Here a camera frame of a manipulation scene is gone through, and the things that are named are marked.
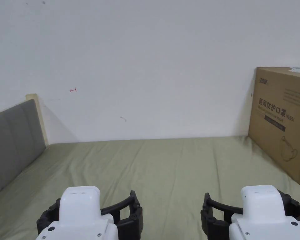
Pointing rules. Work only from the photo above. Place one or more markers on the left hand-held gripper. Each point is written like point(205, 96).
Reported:
point(80, 215)

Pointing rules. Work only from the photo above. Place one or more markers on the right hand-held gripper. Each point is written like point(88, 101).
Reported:
point(262, 215)

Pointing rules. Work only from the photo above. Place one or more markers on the bed with pale green sheet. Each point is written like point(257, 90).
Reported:
point(165, 165)

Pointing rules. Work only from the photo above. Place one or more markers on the grey padded headboard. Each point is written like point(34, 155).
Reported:
point(15, 135)

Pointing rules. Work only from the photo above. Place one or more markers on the brown cardboard carton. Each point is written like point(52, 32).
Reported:
point(285, 107)

